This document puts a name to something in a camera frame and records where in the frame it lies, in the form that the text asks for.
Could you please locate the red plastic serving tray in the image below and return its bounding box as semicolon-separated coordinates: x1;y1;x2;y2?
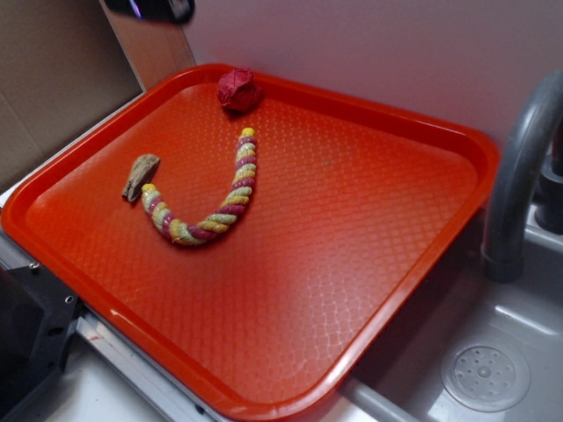
1;64;499;421

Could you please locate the grey toy sink basin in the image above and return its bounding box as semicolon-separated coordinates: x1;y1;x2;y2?
340;220;562;421

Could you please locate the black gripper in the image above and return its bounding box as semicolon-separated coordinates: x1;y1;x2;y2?
105;0;195;24

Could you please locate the brown cardboard panel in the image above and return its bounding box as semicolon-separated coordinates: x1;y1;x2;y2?
1;1;194;192

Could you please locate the multicolour twisted rope toy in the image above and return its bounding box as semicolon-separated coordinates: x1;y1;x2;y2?
141;127;258;247

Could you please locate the crumpled red paper ball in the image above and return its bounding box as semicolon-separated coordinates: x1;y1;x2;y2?
216;68;263;113

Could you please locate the round sink drain strainer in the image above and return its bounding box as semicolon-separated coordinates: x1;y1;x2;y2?
440;337;530;413

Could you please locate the brown wood chip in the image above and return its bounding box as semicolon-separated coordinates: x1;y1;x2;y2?
121;154;160;203

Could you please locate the grey toy faucet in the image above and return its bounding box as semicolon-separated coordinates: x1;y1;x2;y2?
481;70;562;283

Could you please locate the black metal bracket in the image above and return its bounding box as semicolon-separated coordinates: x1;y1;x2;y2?
1;262;81;421

